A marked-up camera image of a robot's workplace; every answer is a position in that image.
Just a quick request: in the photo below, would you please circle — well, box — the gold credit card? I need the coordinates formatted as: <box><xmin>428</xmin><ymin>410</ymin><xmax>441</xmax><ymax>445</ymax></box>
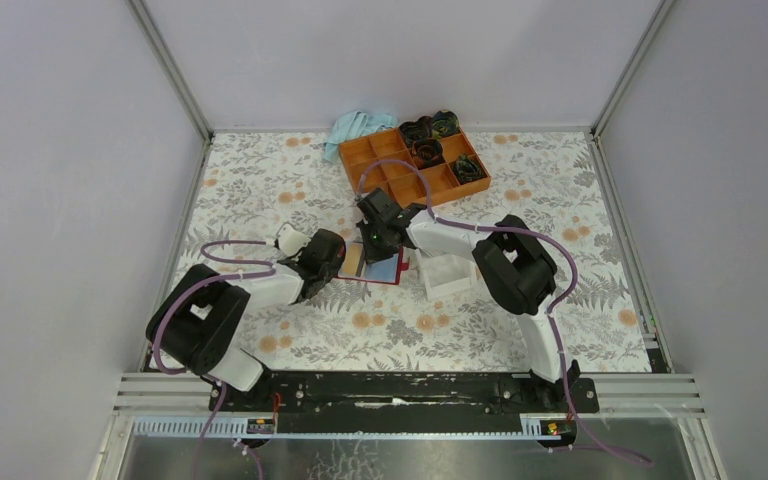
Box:
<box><xmin>338</xmin><ymin>242</ymin><xmax>366</xmax><ymax>279</ymax></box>

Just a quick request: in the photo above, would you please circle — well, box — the red leather card holder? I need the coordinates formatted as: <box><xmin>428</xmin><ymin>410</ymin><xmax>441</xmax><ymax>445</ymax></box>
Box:
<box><xmin>337</xmin><ymin>249</ymin><xmax>409</xmax><ymax>285</ymax></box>

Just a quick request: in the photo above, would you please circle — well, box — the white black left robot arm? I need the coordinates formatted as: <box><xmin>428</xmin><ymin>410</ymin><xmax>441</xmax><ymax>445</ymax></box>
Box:
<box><xmin>146</xmin><ymin>227</ymin><xmax>346</xmax><ymax>411</ymax></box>

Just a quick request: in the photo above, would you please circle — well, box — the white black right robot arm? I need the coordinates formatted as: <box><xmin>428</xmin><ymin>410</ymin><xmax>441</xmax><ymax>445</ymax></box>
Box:
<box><xmin>356</xmin><ymin>188</ymin><xmax>579</xmax><ymax>412</ymax></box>

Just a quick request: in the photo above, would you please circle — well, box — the white card box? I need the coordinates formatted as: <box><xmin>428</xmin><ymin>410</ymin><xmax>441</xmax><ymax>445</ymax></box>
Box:
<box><xmin>414</xmin><ymin>250</ymin><xmax>478</xmax><ymax>300</ymax></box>

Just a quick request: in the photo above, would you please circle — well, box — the orange wooden compartment tray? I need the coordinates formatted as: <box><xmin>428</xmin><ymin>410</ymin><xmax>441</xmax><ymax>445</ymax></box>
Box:
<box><xmin>338</xmin><ymin>110</ymin><xmax>492</xmax><ymax>207</ymax></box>

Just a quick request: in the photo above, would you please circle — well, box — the rolled tie orange pattern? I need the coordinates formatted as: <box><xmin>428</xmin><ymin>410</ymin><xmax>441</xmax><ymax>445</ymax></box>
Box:
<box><xmin>410</xmin><ymin>138</ymin><xmax>445</xmax><ymax>170</ymax></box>

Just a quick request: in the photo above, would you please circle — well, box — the floral patterned table mat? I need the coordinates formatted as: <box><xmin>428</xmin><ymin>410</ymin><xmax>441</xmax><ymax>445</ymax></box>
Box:
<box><xmin>177</xmin><ymin>132</ymin><xmax>650</xmax><ymax>372</ymax></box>

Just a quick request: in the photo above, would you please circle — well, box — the rolled tie green pattern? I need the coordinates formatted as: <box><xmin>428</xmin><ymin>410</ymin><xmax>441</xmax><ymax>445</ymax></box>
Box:
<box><xmin>451</xmin><ymin>154</ymin><xmax>487</xmax><ymax>185</ymax></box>

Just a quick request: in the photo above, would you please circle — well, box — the rolled tie dark striped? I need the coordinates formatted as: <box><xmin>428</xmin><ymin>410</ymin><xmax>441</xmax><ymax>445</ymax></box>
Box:
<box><xmin>398</xmin><ymin>116</ymin><xmax>434</xmax><ymax>149</ymax></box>

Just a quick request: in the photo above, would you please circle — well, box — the light blue cloth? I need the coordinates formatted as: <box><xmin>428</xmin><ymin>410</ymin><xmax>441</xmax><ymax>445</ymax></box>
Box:
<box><xmin>323</xmin><ymin>110</ymin><xmax>397</xmax><ymax>163</ymax></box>

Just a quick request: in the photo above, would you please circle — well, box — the rolled tie yellow green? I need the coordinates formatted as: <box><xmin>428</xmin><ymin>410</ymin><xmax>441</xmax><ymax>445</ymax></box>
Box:
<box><xmin>431</xmin><ymin>110</ymin><xmax>461</xmax><ymax>138</ymax></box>

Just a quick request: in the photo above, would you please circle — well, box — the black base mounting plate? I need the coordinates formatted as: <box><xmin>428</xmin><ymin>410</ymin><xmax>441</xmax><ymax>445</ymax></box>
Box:
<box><xmin>209</xmin><ymin>371</ymin><xmax>600</xmax><ymax>434</ymax></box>

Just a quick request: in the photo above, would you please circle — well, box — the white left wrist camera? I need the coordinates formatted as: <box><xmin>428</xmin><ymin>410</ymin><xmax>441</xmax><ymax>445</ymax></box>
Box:
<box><xmin>274</xmin><ymin>222</ymin><xmax>311</xmax><ymax>257</ymax></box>

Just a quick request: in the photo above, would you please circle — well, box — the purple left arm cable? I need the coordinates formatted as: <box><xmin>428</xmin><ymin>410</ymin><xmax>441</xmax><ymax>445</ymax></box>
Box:
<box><xmin>150</xmin><ymin>239</ymin><xmax>279</xmax><ymax>480</ymax></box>

